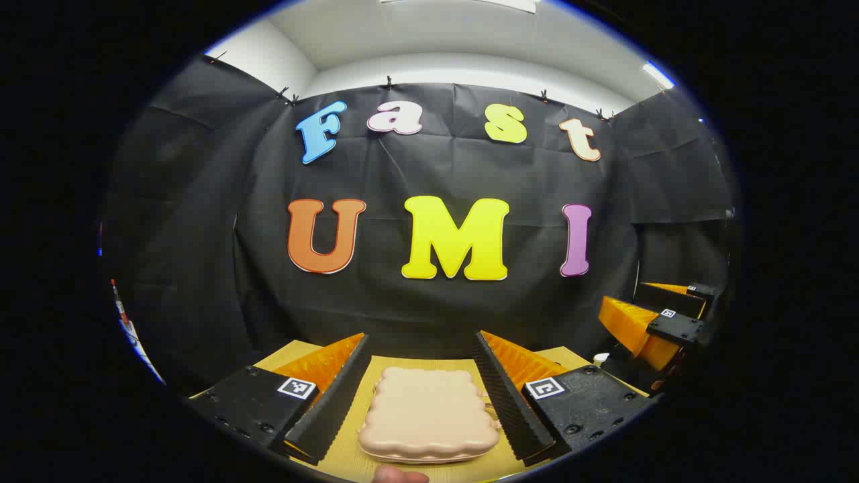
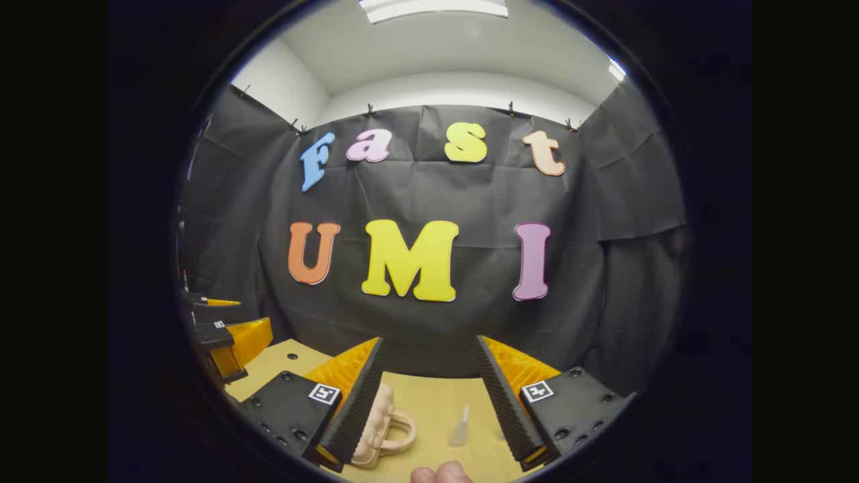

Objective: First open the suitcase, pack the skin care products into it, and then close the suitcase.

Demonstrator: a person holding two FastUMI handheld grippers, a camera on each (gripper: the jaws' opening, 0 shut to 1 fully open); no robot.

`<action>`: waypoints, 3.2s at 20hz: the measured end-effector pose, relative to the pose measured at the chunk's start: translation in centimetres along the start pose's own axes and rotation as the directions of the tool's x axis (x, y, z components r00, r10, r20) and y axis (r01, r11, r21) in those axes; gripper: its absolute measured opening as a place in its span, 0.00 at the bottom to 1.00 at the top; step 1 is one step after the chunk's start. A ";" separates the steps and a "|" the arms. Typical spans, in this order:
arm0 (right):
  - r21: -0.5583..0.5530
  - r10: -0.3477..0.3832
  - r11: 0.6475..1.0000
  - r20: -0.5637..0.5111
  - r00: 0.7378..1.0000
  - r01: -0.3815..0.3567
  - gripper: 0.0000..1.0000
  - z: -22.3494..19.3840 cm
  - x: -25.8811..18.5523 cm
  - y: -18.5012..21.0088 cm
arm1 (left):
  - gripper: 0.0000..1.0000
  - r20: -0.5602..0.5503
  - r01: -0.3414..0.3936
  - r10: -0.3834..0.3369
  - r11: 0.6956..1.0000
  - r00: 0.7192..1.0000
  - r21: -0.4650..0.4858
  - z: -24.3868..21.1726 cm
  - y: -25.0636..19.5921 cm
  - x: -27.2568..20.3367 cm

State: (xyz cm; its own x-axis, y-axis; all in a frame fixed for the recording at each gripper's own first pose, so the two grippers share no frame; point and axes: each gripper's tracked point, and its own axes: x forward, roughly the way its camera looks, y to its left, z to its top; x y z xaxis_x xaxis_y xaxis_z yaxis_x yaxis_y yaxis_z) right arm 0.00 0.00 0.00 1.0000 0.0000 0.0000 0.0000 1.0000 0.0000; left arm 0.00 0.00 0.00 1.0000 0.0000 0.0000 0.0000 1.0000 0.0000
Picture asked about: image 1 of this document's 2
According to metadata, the pink suitcase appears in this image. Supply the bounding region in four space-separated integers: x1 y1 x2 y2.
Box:
358 366 502 466

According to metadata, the red white blue banner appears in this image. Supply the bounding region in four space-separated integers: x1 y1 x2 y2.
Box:
109 278 166 385

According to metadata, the ceiling light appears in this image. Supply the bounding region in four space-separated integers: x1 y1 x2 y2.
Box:
642 60 676 91
470 0 541 14

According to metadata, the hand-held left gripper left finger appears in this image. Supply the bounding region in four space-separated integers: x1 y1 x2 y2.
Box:
190 333 372 466

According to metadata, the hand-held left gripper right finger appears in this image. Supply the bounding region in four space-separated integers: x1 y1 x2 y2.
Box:
472 331 656 468

